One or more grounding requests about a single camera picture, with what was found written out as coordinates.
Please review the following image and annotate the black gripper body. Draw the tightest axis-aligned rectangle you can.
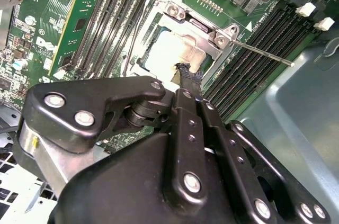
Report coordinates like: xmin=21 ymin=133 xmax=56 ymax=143
xmin=49 ymin=131 xmax=281 ymax=224

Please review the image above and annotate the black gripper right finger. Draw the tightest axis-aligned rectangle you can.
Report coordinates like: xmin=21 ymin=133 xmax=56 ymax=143
xmin=181 ymin=61 xmax=332 ymax=224

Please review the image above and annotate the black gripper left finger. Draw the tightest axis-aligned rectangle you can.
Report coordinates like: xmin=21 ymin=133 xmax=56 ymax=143
xmin=12 ymin=66 xmax=209 ymax=209

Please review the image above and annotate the metal locking lever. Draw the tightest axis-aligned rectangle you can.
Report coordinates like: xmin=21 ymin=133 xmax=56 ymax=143
xmin=122 ymin=0 xmax=154 ymax=74
xmin=229 ymin=38 xmax=296 ymax=67

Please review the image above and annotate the metal socket cover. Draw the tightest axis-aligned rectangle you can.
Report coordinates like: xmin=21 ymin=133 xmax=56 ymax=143
xmin=131 ymin=9 xmax=225 ymax=82

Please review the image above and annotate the silver CPU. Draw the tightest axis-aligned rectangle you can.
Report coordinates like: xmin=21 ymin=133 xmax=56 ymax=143
xmin=144 ymin=32 xmax=209 ymax=83

